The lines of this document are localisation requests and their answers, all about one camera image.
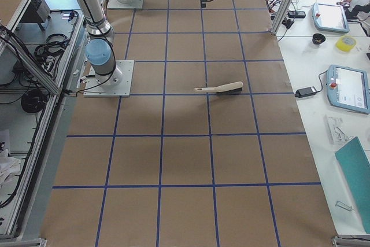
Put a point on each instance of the black phone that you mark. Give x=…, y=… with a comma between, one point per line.
x=296, y=14

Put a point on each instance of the yellow tape roll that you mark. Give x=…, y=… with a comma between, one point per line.
x=345, y=43

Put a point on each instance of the white hand brush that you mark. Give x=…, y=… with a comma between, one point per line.
x=234, y=87

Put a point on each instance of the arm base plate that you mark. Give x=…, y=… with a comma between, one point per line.
x=117, y=85
x=125, y=4

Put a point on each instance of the green folder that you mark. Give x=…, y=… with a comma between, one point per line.
x=355, y=167

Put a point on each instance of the blue teach pendant near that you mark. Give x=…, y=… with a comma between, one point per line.
x=348, y=88

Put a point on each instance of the blue teach pendant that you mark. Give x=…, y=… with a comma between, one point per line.
x=330, y=18
x=348, y=88

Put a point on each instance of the small black power brick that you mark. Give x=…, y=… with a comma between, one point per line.
x=305, y=92

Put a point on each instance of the black tape roll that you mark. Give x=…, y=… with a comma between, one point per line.
x=318, y=39

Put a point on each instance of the blue teach pendant far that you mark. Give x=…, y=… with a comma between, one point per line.
x=330, y=18

